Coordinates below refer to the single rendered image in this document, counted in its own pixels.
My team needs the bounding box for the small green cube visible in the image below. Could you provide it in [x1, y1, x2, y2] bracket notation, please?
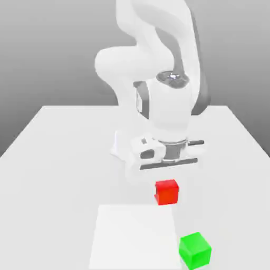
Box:
[178, 232, 212, 270]

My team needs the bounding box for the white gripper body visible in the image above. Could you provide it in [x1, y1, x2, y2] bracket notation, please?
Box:
[124, 157, 199, 186]

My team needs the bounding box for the small red cube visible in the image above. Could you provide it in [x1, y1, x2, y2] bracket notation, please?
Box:
[154, 179, 180, 206]

